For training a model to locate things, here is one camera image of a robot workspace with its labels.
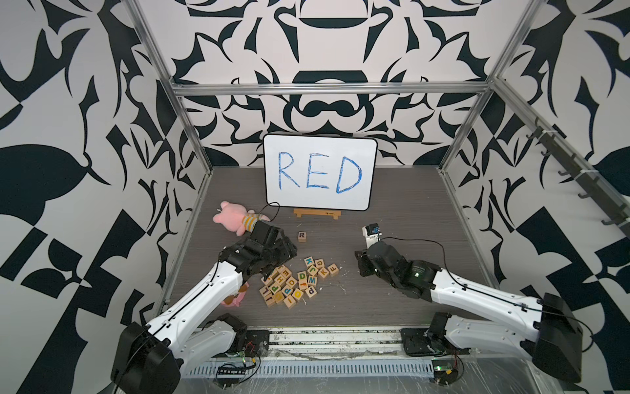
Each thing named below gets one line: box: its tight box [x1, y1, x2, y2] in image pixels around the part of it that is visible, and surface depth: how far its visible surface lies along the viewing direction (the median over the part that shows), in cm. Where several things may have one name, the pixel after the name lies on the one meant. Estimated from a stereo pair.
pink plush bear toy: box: [212, 200, 271, 237], surface depth 97 cm
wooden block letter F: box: [326, 262, 339, 277], surface depth 89 cm
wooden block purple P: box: [304, 285, 318, 299], surface depth 83 cm
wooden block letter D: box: [296, 270, 308, 284], surface depth 86 cm
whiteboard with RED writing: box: [263, 133, 379, 211], surface depth 95 cm
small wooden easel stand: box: [293, 208, 343, 220], surface depth 101 cm
